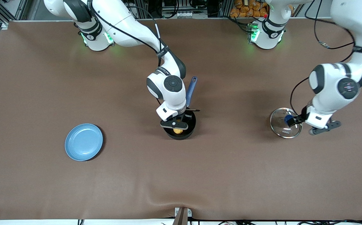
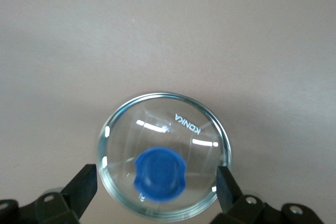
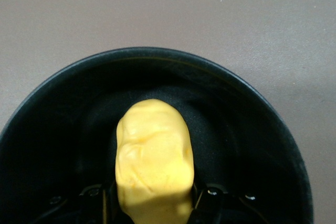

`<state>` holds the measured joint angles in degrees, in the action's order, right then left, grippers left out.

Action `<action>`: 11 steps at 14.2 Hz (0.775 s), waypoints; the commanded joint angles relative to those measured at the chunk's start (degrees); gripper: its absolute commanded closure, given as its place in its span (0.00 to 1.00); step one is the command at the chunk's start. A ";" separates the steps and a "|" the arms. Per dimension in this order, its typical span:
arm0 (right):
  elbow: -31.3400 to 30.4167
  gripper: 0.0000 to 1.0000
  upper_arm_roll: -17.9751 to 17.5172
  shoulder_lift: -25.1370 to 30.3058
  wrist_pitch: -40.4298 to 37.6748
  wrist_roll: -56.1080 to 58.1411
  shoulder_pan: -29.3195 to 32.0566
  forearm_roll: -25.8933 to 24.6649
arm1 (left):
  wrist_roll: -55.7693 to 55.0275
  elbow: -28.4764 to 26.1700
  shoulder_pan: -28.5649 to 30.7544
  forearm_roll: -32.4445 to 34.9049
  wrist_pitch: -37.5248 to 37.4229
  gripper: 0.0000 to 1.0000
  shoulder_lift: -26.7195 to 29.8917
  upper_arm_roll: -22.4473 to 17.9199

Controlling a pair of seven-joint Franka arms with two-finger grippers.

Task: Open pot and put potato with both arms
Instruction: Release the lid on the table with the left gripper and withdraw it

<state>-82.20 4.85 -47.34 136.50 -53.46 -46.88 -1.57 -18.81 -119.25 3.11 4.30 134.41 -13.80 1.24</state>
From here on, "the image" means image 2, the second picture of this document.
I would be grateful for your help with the glass lid with blue knob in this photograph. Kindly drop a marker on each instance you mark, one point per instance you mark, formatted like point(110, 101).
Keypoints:
point(160, 174)

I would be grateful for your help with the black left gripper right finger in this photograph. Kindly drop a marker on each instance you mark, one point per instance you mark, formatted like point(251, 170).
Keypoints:
point(249, 211)

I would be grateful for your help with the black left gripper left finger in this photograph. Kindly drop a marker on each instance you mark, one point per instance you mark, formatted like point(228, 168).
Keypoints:
point(65, 205)

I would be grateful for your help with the brown table mat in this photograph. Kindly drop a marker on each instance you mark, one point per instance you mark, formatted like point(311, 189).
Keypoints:
point(78, 51)

